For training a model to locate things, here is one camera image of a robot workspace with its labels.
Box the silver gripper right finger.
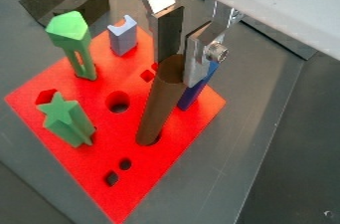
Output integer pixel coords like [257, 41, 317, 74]
[182, 0, 244, 88]

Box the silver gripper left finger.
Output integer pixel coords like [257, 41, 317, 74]
[142, 0, 182, 63]

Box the brown oval cylinder peg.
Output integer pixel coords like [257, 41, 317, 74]
[136, 54, 185, 145]

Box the black curved fixture cradle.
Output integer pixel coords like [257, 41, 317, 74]
[18, 0, 110, 27]

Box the red peg board base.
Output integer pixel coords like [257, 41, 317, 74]
[5, 30, 225, 224]

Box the light blue arch peg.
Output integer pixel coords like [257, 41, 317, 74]
[108, 15, 137, 56]

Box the dark blue square peg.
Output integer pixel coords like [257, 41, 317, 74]
[176, 62, 218, 111]

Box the green pentagon arrow peg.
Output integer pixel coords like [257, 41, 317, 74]
[45, 11, 97, 81]

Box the green star peg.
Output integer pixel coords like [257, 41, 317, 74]
[37, 92, 96, 147]

